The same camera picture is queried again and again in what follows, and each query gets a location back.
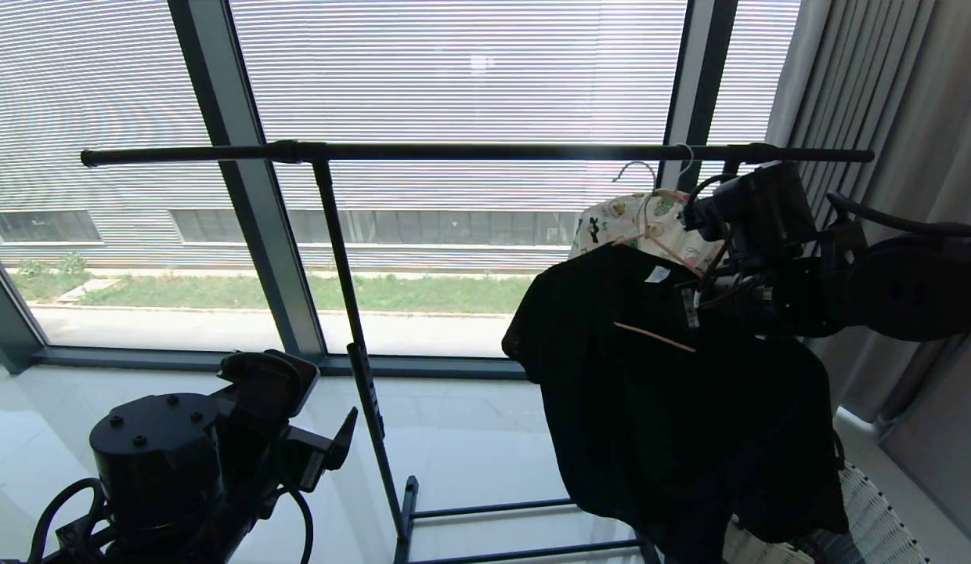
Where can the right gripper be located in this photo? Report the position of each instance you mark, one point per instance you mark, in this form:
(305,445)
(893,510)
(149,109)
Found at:
(728,298)

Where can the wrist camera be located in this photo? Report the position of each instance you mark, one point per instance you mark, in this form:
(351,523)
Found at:
(262,384)
(759,207)

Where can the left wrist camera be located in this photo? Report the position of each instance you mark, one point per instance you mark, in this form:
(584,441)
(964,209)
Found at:
(262,384)

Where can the cream printed garment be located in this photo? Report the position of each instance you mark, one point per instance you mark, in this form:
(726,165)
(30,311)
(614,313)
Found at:
(626,223)

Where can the window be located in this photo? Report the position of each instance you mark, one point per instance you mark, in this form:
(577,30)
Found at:
(415,78)

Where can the grey curtain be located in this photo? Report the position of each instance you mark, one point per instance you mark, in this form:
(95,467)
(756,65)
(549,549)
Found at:
(908,102)

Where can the white laundry basket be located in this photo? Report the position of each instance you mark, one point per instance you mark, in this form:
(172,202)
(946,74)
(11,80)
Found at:
(861,525)

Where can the black clothes rack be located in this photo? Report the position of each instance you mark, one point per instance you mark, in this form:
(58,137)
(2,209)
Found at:
(454,152)

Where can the black garment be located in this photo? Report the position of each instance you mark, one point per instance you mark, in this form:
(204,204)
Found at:
(673,407)

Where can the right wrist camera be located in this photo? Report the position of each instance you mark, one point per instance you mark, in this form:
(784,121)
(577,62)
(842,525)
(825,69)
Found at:
(759,207)

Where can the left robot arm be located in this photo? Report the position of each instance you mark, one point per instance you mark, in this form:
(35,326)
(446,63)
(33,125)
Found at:
(157,462)

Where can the pink clothes hanger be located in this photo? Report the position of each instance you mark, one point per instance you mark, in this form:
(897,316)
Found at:
(650,337)
(684,160)

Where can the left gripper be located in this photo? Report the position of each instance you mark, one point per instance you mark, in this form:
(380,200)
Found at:
(301,462)

